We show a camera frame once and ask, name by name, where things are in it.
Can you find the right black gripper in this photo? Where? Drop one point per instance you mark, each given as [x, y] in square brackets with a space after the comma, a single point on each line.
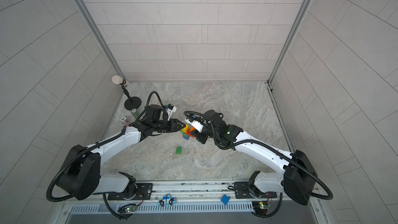
[200, 137]

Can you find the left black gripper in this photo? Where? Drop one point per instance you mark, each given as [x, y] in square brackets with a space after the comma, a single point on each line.
[172, 124]

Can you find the yellow square lego brick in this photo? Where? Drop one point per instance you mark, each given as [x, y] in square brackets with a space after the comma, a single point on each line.
[185, 129]

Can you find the long red lego brick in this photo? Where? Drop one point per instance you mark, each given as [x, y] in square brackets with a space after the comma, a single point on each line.
[189, 134]

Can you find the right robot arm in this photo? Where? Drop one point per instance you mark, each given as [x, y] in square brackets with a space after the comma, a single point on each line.
[295, 175]

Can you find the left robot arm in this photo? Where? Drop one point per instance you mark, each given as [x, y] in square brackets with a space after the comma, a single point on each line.
[80, 174]

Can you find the green can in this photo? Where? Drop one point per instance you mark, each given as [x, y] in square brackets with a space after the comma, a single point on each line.
[135, 113]

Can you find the black microphone stand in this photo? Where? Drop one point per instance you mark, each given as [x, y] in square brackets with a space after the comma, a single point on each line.
[131, 102]

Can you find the pink white small cup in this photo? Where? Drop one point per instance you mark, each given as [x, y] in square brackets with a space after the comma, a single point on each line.
[124, 121]

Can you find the blue car toy sticker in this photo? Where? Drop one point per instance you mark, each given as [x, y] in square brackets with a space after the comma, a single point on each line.
[167, 200]

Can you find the right circuit board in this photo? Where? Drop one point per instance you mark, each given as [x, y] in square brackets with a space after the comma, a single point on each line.
[261, 208]

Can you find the circuit board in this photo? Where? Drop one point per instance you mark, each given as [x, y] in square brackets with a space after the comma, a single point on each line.
[261, 208]
[128, 208]

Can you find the left circuit board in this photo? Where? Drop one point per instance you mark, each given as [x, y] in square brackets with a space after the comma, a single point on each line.
[128, 208]

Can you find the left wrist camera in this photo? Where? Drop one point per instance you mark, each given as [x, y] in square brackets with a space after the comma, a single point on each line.
[170, 109]

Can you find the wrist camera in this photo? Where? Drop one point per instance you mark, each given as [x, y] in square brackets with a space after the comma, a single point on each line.
[197, 125]
[170, 109]

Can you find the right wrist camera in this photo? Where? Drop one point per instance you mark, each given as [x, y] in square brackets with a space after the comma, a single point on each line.
[197, 125]

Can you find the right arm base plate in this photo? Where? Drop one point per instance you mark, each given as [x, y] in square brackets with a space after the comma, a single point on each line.
[241, 191]

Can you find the aluminium front rail frame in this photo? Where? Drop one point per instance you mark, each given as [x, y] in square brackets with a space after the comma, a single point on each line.
[202, 196]

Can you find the blue cube on rail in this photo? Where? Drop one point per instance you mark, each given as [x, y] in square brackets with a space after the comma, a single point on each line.
[225, 199]

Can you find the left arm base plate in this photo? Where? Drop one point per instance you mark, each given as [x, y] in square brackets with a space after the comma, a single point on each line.
[142, 192]

